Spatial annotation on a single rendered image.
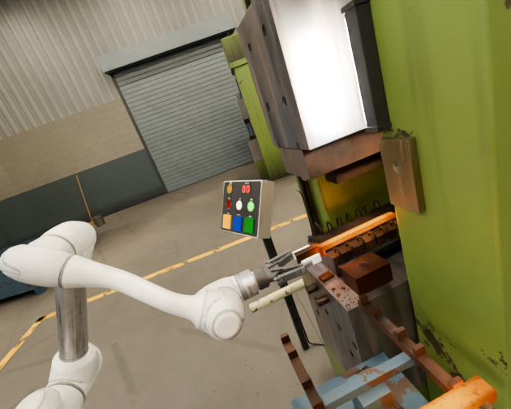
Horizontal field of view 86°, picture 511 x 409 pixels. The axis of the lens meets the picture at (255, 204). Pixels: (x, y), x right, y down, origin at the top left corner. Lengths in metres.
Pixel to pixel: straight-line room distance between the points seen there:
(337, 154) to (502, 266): 0.46
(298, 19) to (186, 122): 8.10
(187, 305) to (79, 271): 0.35
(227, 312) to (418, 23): 0.70
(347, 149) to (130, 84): 8.45
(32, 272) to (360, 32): 1.01
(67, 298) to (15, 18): 9.43
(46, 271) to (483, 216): 1.05
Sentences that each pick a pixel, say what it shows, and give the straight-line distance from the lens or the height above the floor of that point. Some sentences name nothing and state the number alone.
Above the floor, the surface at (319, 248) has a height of 1.01.
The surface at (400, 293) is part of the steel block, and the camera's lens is 0.96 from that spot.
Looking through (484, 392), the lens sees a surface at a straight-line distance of 0.60.
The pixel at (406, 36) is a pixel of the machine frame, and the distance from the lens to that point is 0.64.
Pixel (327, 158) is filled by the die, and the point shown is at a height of 1.31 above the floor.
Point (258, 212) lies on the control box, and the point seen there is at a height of 1.07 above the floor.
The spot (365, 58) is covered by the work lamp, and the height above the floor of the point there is 1.53.
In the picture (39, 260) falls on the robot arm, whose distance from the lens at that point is 1.01.
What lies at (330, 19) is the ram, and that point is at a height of 1.65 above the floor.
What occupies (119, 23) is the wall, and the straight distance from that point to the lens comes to 9.44.
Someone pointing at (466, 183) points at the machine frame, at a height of 1.27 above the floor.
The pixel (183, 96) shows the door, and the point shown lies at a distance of 8.84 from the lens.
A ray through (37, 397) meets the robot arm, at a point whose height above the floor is 0.87.
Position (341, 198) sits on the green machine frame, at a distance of 1.22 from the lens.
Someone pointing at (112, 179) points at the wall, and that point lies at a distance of 9.43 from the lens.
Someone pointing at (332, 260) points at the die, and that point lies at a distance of 0.96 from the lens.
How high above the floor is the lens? 1.52
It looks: 18 degrees down
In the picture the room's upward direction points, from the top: 20 degrees counter-clockwise
